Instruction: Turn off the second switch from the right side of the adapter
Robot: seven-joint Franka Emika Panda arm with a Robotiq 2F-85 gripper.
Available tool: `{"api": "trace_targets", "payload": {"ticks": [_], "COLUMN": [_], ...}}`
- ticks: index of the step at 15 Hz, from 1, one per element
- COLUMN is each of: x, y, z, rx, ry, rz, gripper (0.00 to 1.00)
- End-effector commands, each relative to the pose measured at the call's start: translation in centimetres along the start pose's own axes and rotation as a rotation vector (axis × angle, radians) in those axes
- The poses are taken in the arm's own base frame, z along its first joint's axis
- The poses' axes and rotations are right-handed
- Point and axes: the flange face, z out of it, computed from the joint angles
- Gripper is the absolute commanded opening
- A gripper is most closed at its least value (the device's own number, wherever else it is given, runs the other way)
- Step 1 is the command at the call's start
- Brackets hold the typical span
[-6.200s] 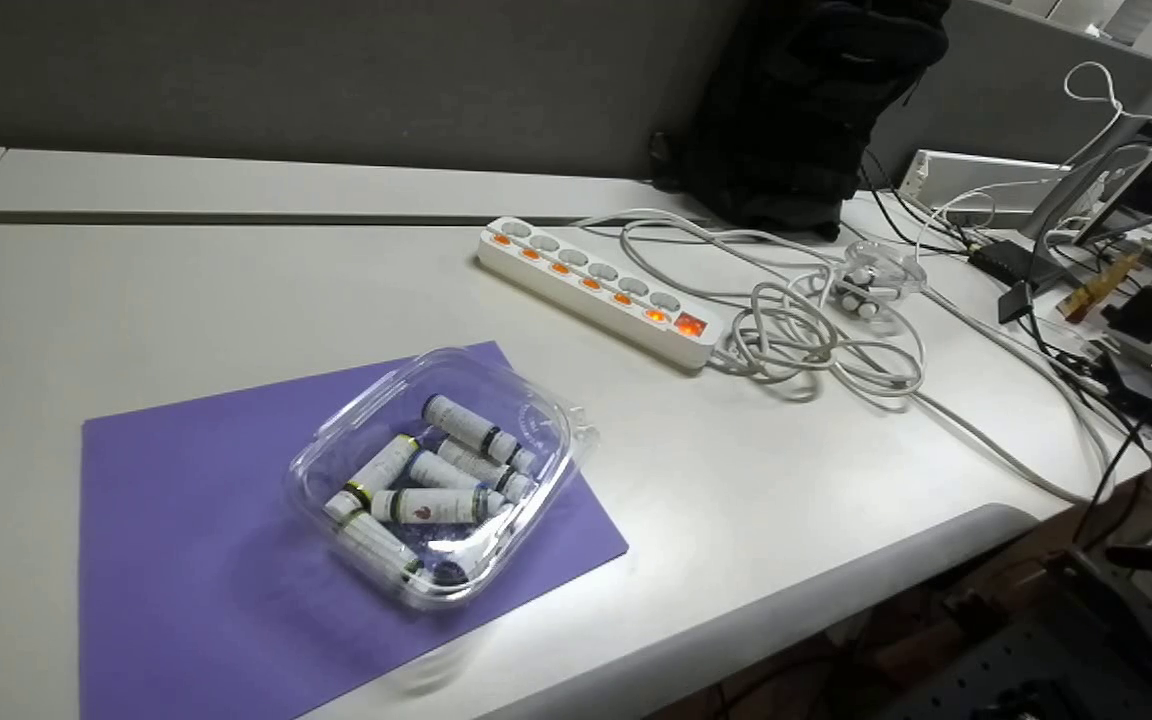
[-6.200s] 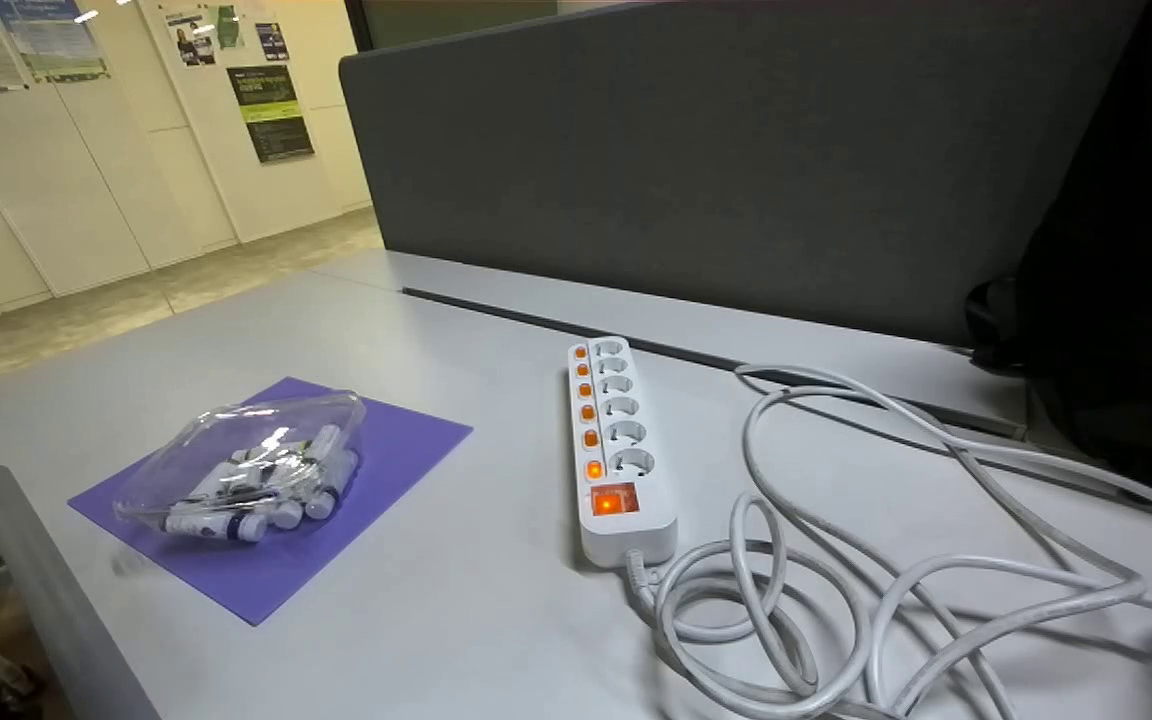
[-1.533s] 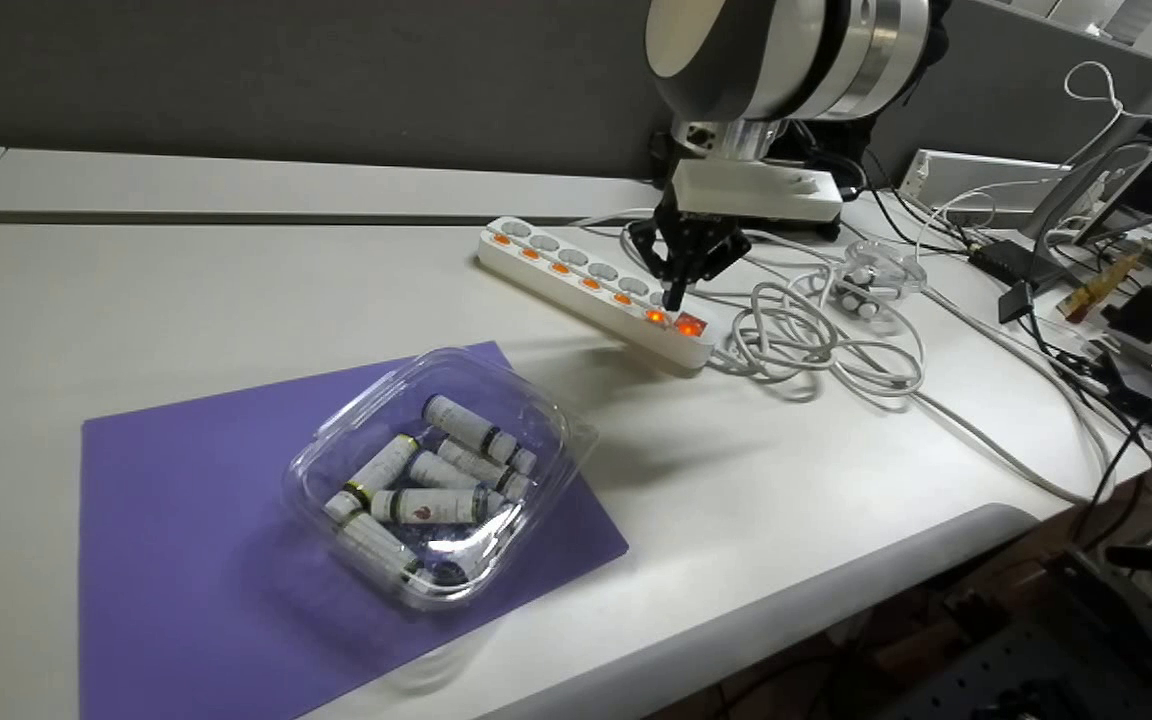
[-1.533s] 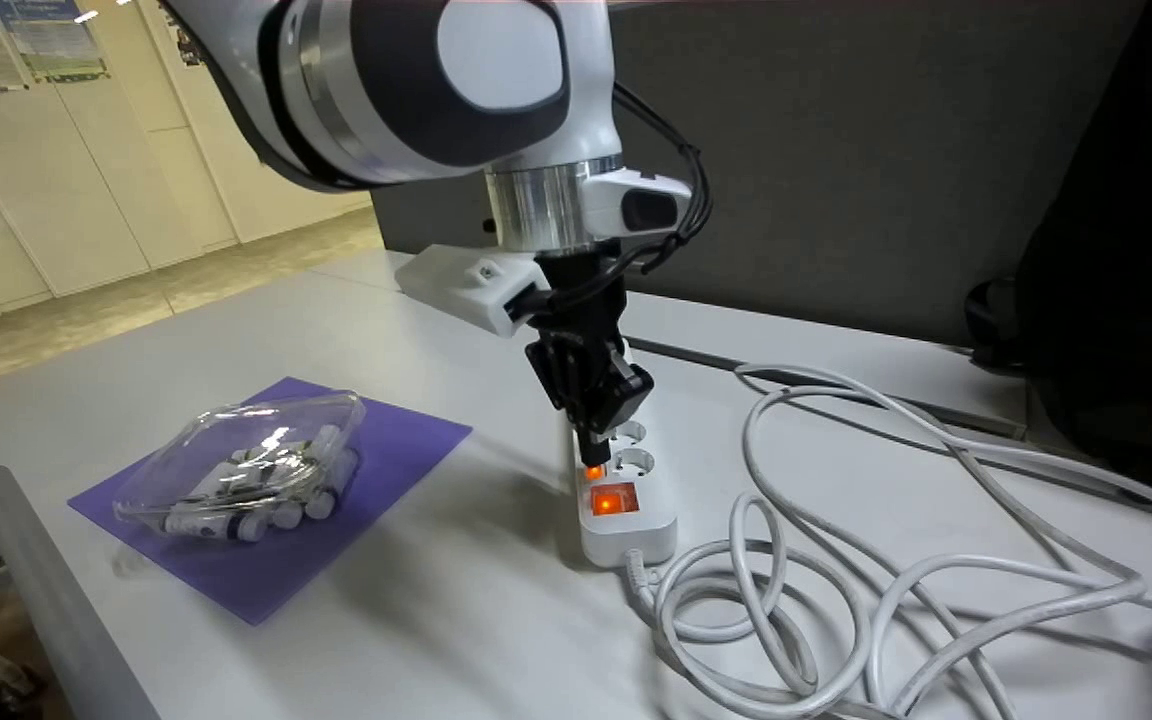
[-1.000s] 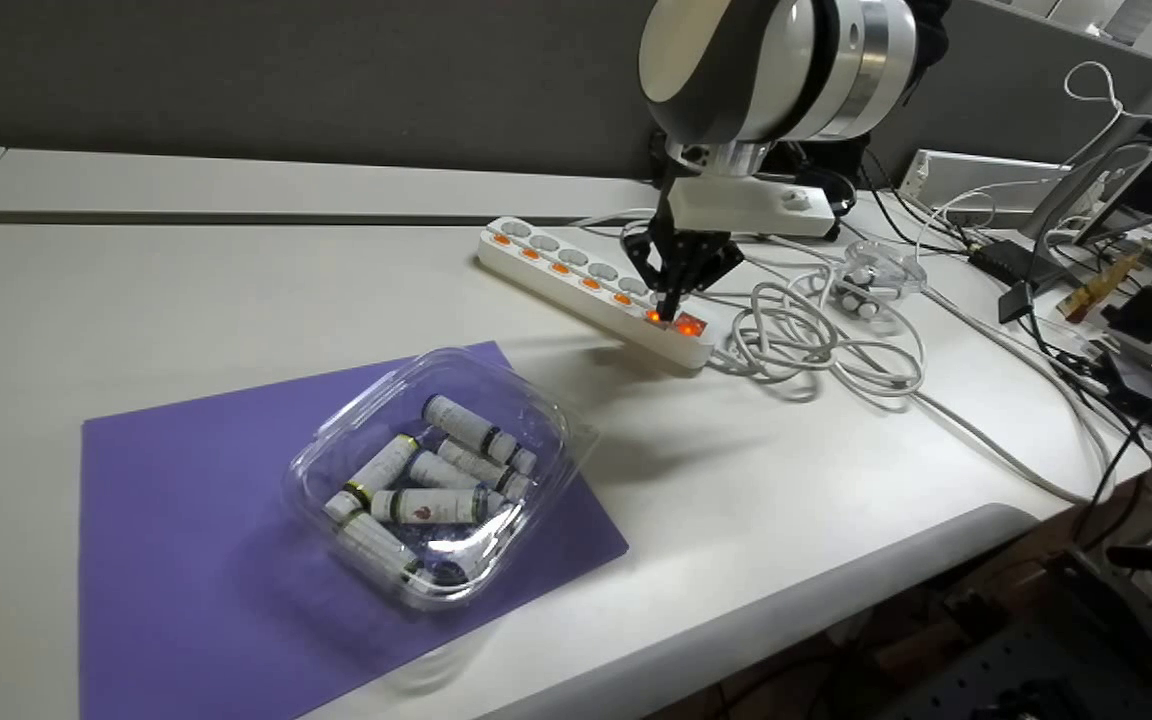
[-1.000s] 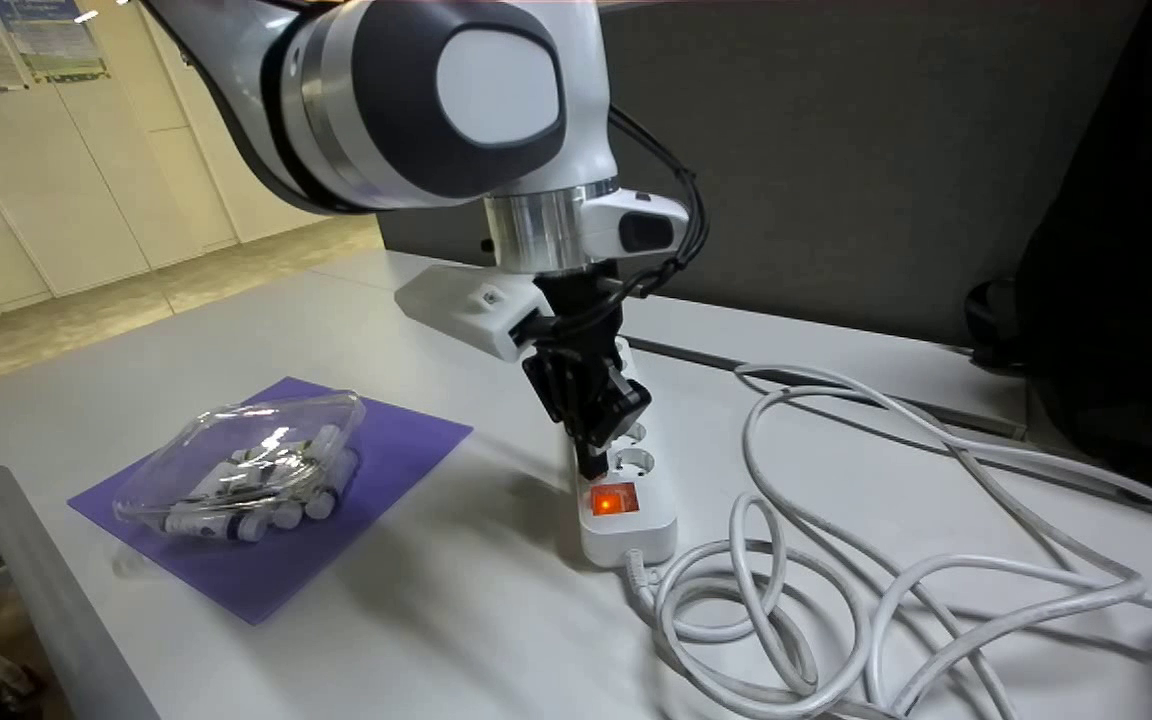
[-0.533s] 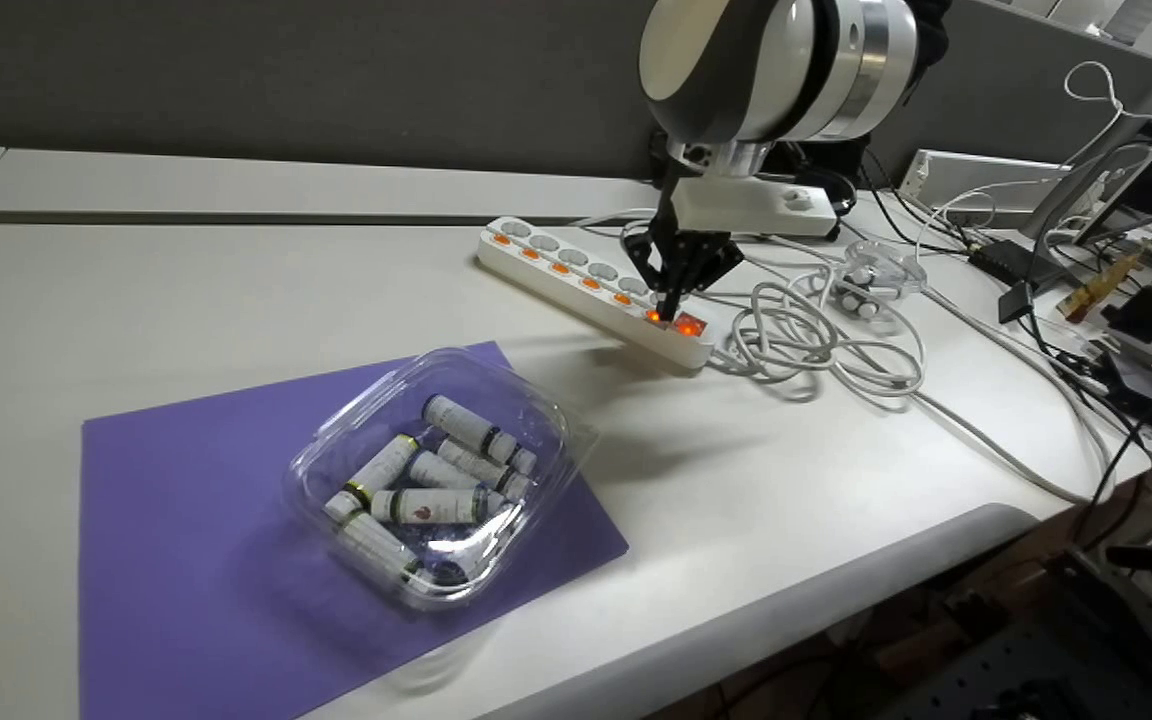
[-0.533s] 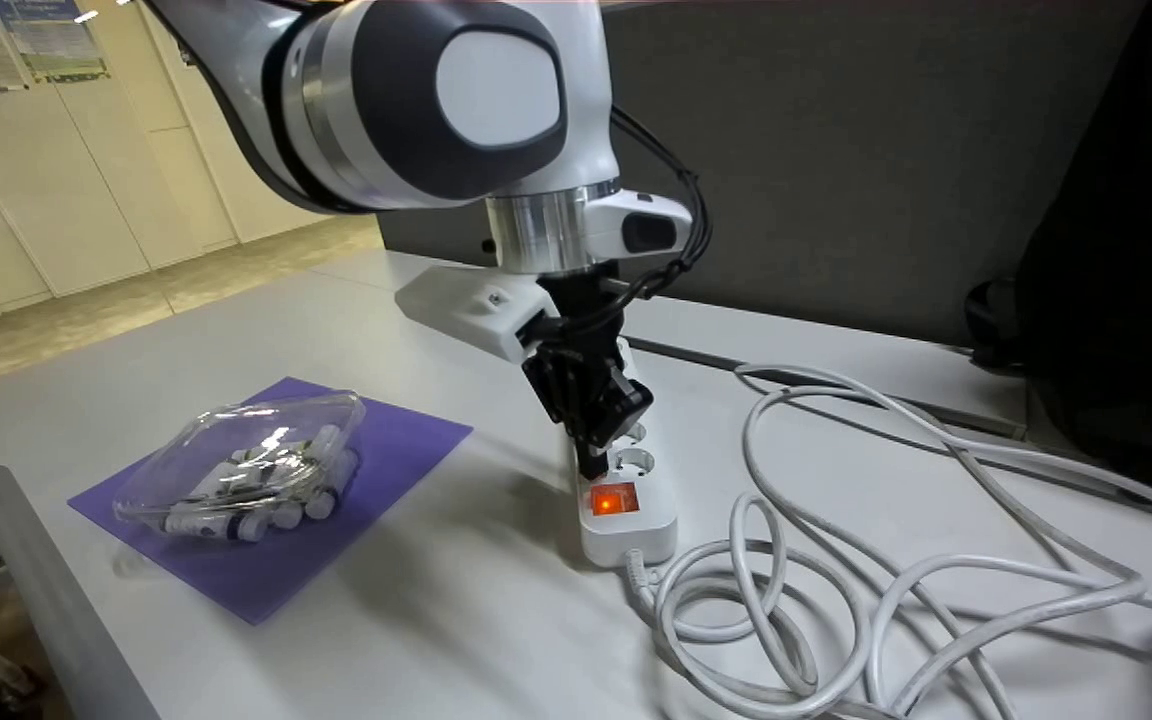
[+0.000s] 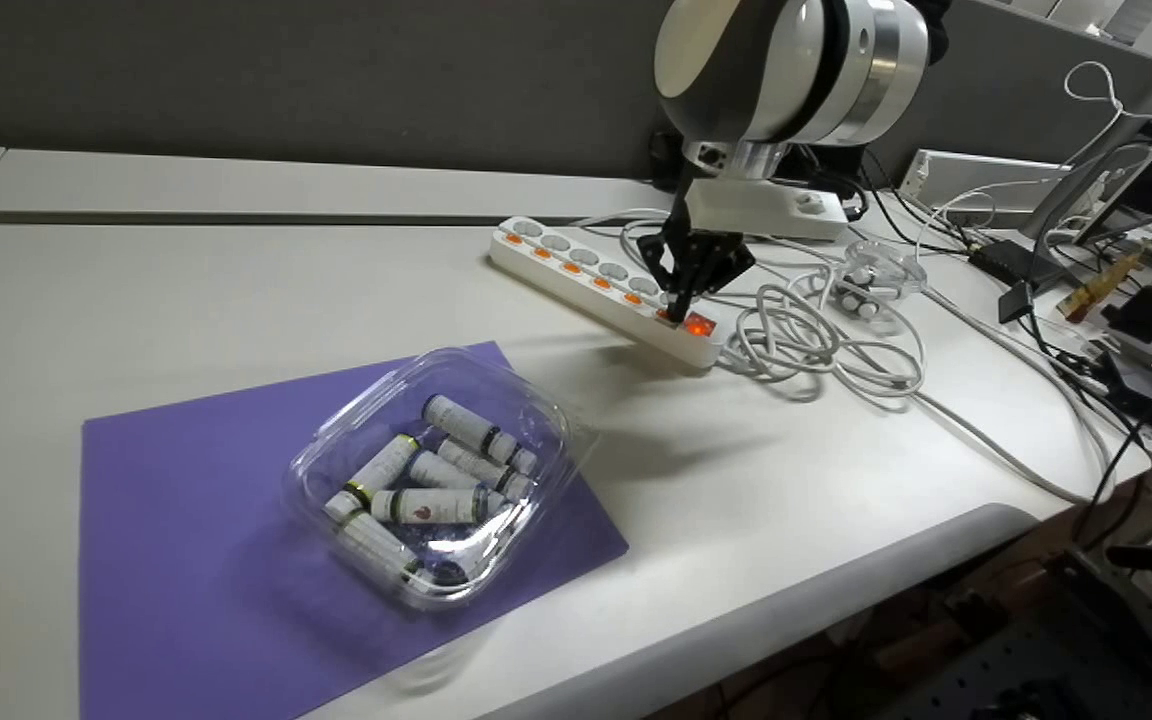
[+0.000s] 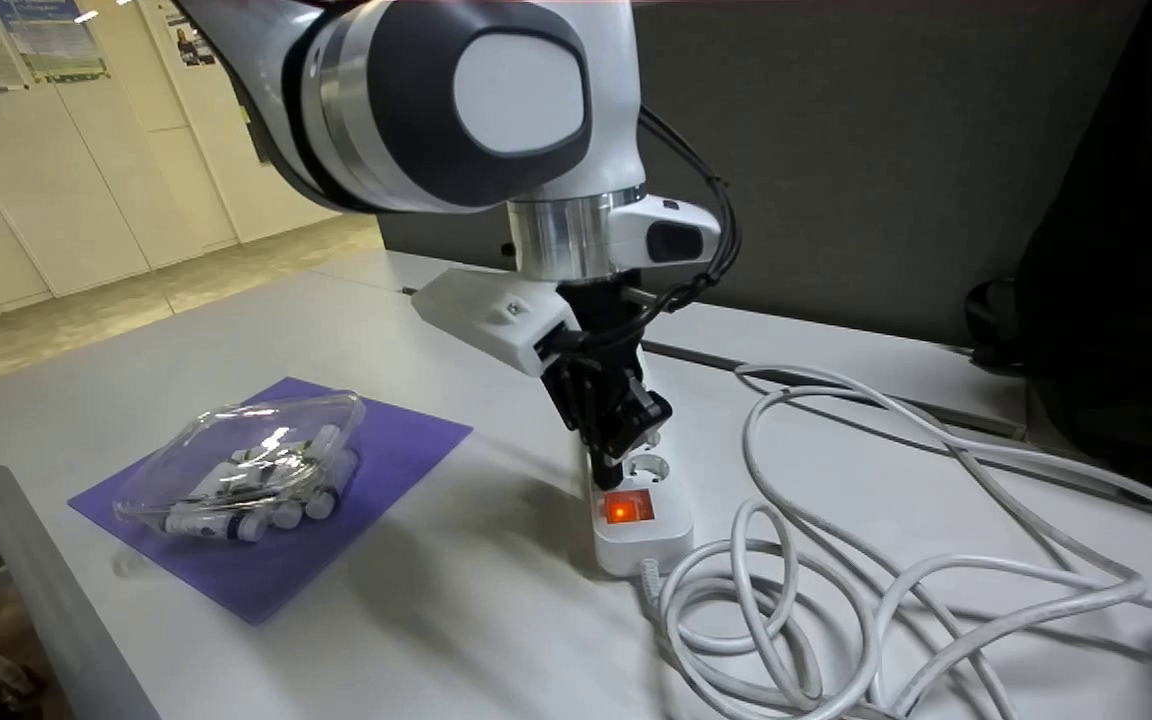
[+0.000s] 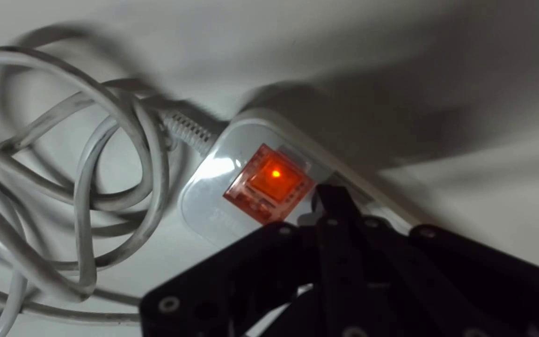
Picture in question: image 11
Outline white power strip cable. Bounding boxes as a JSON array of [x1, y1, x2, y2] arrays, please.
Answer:
[[0, 24, 227, 337]]

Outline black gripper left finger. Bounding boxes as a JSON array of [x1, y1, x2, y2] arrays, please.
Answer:
[[138, 183, 347, 337]]

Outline white multi-socket power strip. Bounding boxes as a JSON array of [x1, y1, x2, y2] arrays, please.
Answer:
[[177, 107, 426, 243]]

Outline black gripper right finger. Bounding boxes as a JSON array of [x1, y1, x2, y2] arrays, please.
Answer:
[[334, 185, 539, 337]]

